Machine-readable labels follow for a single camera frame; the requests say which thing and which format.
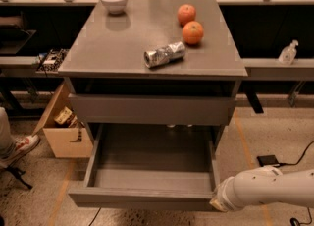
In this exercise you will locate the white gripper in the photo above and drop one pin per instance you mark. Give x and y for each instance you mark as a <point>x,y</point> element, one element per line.
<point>225,191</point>

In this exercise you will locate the grey drawer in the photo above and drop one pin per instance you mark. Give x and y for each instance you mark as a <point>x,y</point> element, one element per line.
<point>150,167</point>
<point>164,110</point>

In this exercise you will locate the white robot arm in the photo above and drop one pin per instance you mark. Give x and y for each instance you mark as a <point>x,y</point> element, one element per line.
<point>264,185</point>

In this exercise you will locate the grey top drawer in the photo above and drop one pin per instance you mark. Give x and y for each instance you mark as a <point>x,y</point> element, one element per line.
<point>164,110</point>

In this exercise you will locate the grey drawer cabinet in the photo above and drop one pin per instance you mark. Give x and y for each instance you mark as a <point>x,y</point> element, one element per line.
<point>107,57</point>

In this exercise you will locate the black foot pedal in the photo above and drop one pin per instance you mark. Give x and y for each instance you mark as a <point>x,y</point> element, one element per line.
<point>268,160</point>

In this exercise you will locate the wooden box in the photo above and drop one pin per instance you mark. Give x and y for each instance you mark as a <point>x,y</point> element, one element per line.
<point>65,142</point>

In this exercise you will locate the crushed silver can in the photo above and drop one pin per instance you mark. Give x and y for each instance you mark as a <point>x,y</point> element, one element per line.
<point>164,55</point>

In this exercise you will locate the clear sanitizer bottle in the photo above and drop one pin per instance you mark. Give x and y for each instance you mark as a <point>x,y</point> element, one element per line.
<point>288,53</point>

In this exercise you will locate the orange fruit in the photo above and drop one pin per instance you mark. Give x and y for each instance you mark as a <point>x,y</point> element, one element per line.
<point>193,32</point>

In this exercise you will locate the snack packet in box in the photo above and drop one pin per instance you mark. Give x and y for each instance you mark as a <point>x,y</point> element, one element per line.
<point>64,116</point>

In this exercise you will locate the red apple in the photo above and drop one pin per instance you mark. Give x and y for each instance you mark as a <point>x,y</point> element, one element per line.
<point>186,13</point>

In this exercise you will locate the white red sneaker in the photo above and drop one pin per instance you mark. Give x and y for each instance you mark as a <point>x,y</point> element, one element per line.
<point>19,148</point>

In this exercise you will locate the black chair leg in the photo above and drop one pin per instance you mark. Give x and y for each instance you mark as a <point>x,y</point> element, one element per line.
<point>16,172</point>

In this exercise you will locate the grey trouser leg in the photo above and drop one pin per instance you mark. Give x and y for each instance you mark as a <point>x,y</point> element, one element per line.
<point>7,143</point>

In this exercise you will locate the black patterned notebook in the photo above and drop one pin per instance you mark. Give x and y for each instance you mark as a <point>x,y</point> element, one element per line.
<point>52,60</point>

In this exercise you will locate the white ceramic bowl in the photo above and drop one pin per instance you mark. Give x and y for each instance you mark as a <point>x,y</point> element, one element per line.
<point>114,6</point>

